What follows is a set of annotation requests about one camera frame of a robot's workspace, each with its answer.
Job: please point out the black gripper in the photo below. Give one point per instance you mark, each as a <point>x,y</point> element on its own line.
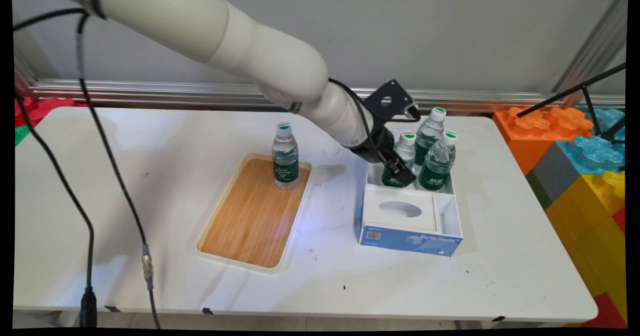
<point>377,146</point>

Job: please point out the water bottle English green label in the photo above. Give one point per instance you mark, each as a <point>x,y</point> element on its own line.
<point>285,163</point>

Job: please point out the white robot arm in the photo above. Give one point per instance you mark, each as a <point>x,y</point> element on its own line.
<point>210,31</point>

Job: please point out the white and blue cardboard box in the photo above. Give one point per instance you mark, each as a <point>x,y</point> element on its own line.
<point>405,211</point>

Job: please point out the orange foam block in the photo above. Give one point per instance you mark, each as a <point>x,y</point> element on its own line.
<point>530,136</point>

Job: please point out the grey foam block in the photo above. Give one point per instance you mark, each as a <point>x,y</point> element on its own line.
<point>550,176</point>

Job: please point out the wooden tray with cream rim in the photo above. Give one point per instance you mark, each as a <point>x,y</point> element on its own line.
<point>255,221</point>

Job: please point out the black table edge clip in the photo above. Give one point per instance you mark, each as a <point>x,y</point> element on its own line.
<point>208,310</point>
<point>499,319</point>
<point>112,308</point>

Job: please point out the blue foam block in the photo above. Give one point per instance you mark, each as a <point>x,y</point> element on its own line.
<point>595,151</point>

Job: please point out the black tripod stand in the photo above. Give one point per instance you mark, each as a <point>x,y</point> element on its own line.
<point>592,103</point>

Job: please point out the red foam block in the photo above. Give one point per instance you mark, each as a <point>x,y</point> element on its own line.
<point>607,316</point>

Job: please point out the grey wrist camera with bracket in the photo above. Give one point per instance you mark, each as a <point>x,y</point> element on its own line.
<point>392,98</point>

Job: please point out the aluminium rail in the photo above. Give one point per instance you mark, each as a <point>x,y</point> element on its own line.
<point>150,93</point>

